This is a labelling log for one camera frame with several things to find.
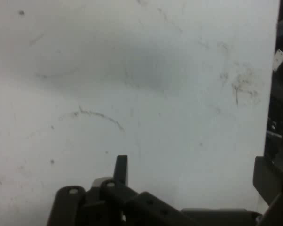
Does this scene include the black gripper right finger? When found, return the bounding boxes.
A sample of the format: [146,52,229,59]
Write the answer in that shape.
[252,156,283,226]

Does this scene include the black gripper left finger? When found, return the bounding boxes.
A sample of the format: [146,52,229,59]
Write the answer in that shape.
[47,154,197,226]

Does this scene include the small white metal bracket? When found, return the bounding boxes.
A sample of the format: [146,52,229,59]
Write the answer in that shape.
[274,49,283,72]

